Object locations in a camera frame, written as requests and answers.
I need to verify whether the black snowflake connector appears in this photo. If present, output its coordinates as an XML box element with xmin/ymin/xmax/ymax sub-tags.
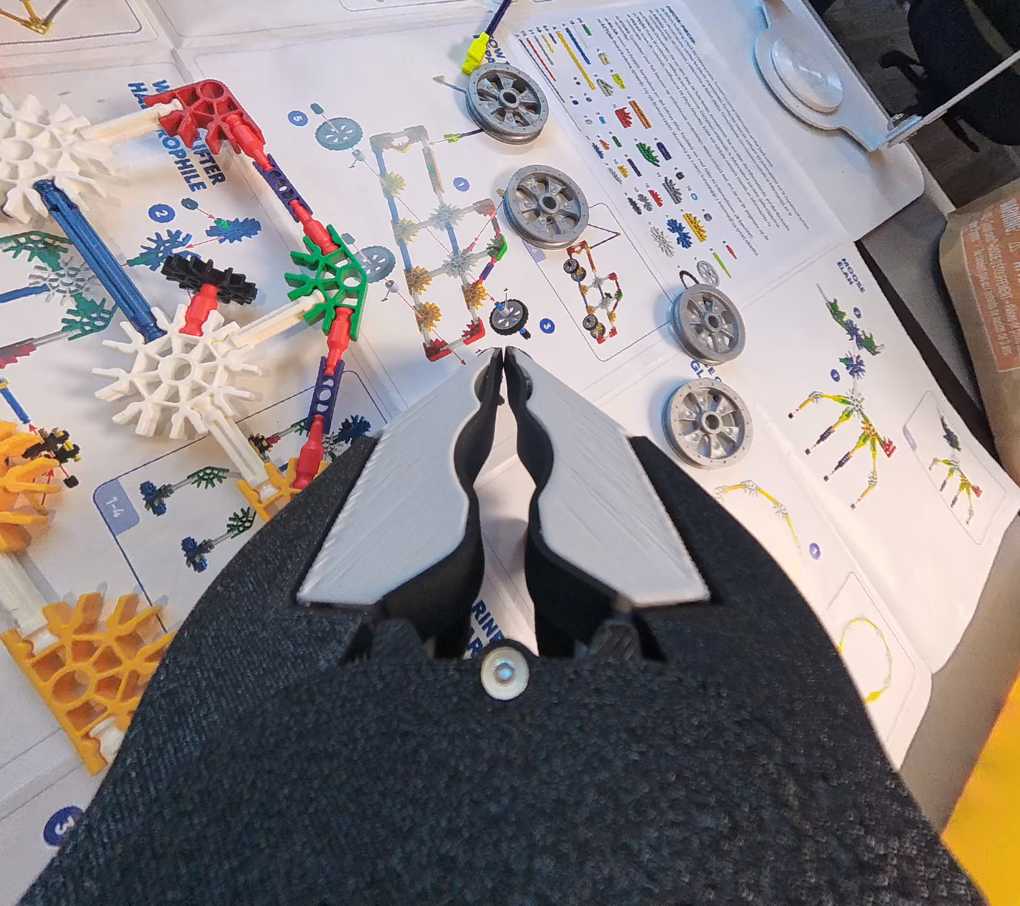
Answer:
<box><xmin>160</xmin><ymin>253</ymin><xmax>259</xmax><ymax>310</ymax></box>

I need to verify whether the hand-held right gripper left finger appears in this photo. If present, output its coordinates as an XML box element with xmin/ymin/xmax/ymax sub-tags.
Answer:
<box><xmin>299</xmin><ymin>349</ymin><xmax>505</xmax><ymax>649</ymax></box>

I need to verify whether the colourful rod connector frame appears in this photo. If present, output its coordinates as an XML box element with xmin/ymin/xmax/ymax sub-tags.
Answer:
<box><xmin>1</xmin><ymin>78</ymin><xmax>376</xmax><ymax>776</ymax></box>

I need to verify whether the cardboard toy set box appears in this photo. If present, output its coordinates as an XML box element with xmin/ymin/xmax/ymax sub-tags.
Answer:
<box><xmin>938</xmin><ymin>178</ymin><xmax>1020</xmax><ymax>490</ymax></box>

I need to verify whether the white building instruction sheet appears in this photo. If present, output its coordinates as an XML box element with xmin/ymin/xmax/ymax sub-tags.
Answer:
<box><xmin>1</xmin><ymin>0</ymin><xmax>1020</xmax><ymax>859</ymax></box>

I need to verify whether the grey spoked wheel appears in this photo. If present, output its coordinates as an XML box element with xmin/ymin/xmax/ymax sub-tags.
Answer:
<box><xmin>503</xmin><ymin>164</ymin><xmax>591</xmax><ymax>249</ymax></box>
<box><xmin>466</xmin><ymin>62</ymin><xmax>551</xmax><ymax>144</ymax></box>
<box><xmin>664</xmin><ymin>378</ymin><xmax>753</xmax><ymax>469</ymax></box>
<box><xmin>670</xmin><ymin>284</ymin><xmax>747</xmax><ymax>364</ymax></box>

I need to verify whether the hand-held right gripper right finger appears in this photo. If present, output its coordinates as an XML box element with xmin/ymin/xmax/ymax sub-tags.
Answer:
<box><xmin>506</xmin><ymin>349</ymin><xmax>712</xmax><ymax>649</ymax></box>

